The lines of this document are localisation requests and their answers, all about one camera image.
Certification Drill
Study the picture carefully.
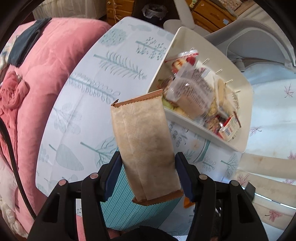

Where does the white red small sachet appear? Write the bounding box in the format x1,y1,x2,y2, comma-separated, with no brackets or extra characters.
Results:
217,112,241,142

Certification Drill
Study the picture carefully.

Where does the nut cluster packet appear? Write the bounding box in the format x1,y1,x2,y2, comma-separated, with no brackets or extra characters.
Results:
204,115,223,134

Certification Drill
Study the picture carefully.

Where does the large yellow cracker bag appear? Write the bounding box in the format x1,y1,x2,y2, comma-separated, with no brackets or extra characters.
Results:
214,78,239,117

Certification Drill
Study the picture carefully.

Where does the brown paper cracker pack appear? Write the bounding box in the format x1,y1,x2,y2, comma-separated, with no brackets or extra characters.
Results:
111,89,184,206

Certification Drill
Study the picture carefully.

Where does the clear pastry packet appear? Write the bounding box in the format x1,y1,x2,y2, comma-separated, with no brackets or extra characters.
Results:
165,63,214,120

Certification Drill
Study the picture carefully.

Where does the red apple snack packet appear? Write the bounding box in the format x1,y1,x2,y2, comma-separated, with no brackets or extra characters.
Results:
164,48,199,74

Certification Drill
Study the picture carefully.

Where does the green candy packet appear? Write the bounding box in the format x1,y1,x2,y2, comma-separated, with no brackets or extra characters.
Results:
162,98,178,110

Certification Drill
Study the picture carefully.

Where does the white orange snack bar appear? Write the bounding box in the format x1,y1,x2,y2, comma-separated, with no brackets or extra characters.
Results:
183,197,195,209

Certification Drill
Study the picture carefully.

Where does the floral curtain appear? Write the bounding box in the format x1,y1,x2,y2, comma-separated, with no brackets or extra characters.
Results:
235,0,296,232

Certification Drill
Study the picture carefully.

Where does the white plastic storage bin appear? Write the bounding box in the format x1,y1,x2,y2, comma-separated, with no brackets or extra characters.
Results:
147,27,253,152

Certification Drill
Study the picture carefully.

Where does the pink quilt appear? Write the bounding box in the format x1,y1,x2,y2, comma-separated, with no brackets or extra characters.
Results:
0,17,112,241

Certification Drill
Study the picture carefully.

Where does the grey office chair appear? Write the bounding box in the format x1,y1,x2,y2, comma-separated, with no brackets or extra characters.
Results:
164,1,295,71

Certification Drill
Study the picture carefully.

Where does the dark blue folded cloth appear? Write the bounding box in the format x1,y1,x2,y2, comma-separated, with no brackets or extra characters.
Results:
8,18,52,68

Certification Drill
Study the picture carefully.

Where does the wooden desk with drawers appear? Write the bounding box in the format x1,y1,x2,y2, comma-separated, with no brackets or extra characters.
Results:
106,0,237,34

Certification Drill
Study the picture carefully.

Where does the trash bin with bag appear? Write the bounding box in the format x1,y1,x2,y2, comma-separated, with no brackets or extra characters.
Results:
142,4,168,20

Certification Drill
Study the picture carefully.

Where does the white lace covered furniture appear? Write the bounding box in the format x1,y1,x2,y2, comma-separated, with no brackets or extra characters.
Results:
33,0,106,20

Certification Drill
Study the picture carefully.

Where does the black cable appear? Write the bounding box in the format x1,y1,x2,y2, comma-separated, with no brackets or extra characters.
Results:
0,117,38,220

